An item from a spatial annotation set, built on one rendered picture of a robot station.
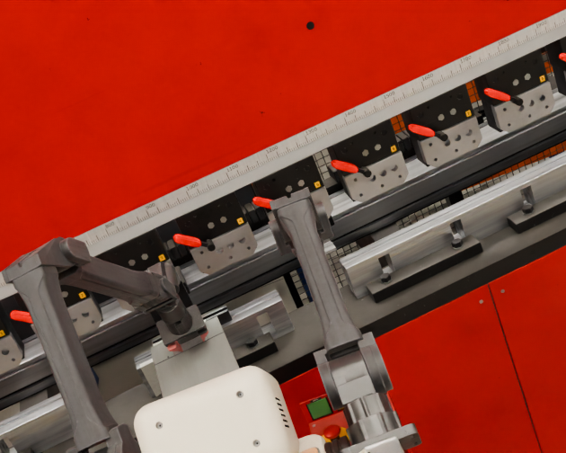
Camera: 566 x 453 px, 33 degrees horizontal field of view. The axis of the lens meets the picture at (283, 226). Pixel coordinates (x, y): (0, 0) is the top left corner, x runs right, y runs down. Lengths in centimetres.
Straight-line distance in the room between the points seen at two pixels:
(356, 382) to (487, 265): 94
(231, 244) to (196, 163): 22
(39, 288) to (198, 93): 68
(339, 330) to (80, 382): 43
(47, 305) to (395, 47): 102
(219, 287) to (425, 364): 59
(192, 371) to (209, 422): 80
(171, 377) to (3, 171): 59
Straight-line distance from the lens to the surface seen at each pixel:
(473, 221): 243
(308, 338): 233
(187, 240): 215
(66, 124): 208
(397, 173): 228
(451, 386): 247
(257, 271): 257
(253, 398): 136
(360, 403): 146
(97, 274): 180
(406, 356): 237
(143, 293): 195
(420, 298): 231
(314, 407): 220
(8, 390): 265
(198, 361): 219
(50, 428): 241
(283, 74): 213
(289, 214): 168
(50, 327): 160
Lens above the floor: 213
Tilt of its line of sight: 26 degrees down
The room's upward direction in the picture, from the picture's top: 23 degrees counter-clockwise
